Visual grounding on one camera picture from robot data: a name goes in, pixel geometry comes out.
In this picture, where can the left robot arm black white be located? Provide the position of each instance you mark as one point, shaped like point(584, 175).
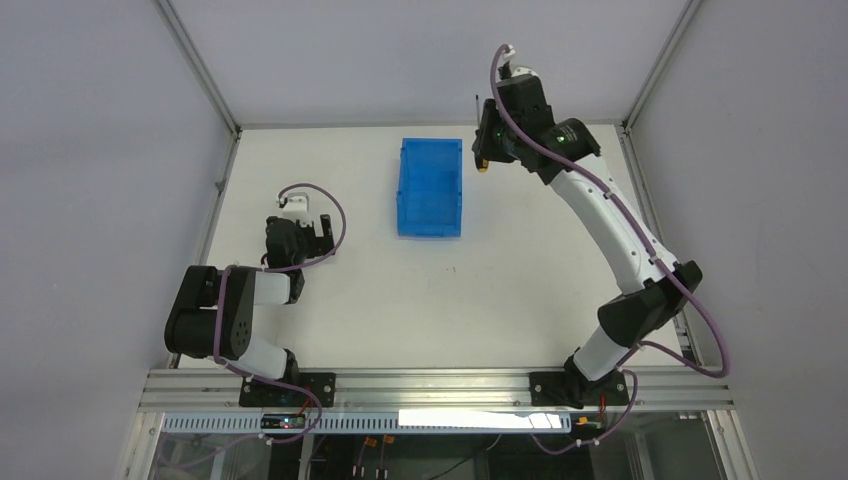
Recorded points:
point(213, 314)

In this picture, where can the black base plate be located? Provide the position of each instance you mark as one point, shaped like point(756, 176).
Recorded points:
point(257, 394)
point(546, 391)

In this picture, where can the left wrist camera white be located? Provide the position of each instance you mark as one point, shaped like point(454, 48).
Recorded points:
point(294, 206)

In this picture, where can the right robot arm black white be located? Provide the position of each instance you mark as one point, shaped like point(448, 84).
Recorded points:
point(648, 276)

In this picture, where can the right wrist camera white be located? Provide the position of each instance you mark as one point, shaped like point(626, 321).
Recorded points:
point(508, 68)

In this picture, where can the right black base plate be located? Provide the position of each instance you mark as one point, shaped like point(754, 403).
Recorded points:
point(546, 391)

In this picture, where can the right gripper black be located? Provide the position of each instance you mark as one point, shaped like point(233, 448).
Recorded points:
point(490, 134)

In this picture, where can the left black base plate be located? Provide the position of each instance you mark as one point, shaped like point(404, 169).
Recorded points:
point(257, 394)

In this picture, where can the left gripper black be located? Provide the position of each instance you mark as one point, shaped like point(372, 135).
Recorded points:
point(317, 240)

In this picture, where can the small circuit board with LEDs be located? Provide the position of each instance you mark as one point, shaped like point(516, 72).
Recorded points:
point(273, 422)

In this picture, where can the slotted white cable duct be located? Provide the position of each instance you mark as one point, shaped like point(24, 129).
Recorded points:
point(406, 421)

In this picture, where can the aluminium frame rail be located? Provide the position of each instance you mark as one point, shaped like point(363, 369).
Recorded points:
point(656, 389)

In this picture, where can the blue plastic bin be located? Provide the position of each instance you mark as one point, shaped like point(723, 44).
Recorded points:
point(430, 187)

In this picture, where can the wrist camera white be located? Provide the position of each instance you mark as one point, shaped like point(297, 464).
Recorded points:
point(508, 68)
point(294, 206)

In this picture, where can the yellow black screwdriver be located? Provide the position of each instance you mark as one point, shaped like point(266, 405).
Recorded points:
point(479, 146)

